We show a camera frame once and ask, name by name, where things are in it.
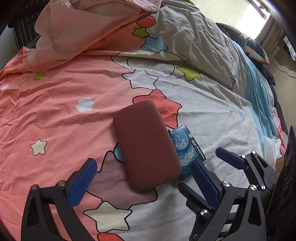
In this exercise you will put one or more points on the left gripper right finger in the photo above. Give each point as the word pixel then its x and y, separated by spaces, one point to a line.
pixel 205 182

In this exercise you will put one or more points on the white bed headboard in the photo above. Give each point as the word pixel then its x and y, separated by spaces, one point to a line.
pixel 282 68

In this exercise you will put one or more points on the patterned dark pillow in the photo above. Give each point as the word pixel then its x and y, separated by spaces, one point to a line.
pixel 250 47

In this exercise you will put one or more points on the cardboard box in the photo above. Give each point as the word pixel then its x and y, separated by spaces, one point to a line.
pixel 279 164

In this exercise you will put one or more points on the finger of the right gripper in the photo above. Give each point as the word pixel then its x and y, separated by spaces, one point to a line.
pixel 195 202
pixel 249 162

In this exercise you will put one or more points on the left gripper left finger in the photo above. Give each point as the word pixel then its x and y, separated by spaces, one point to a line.
pixel 38 222

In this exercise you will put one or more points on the brown zip case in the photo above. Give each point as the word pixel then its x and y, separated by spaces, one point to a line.
pixel 149 154

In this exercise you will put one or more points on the black striped suitcase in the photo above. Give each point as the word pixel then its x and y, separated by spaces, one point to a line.
pixel 24 31

